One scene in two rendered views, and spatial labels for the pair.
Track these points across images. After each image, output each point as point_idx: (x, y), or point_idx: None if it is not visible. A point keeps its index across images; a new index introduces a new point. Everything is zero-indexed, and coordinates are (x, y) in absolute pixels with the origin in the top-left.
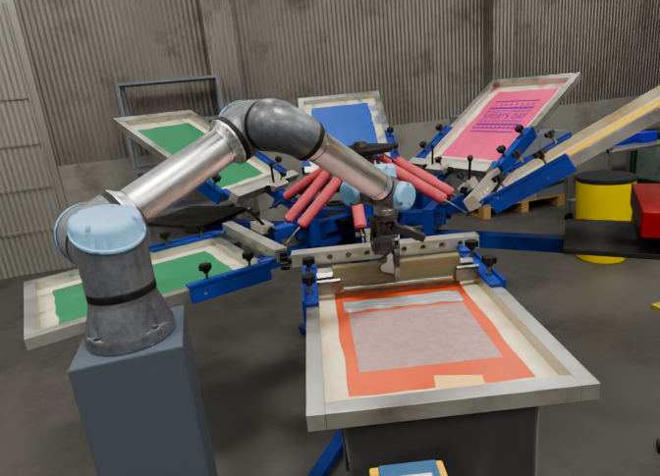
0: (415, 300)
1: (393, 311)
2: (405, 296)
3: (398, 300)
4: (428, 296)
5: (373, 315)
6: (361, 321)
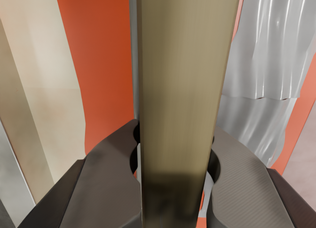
0: (295, 54)
1: (314, 134)
2: (256, 87)
3: (261, 110)
4: None
5: (303, 177)
6: (315, 201)
